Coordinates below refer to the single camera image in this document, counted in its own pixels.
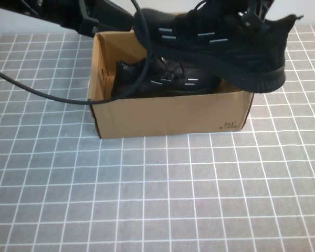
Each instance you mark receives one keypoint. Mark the grey grid tablecloth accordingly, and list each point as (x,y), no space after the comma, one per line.
(68,183)

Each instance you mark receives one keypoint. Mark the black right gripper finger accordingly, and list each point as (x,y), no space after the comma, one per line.
(253,17)

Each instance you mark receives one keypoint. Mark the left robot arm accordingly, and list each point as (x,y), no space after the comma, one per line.
(68,10)

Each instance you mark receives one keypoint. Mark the black mesh sneaker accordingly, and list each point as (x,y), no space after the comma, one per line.
(126,76)
(225,52)

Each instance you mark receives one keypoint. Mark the brown cardboard shoe box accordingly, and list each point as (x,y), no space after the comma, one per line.
(160,118)

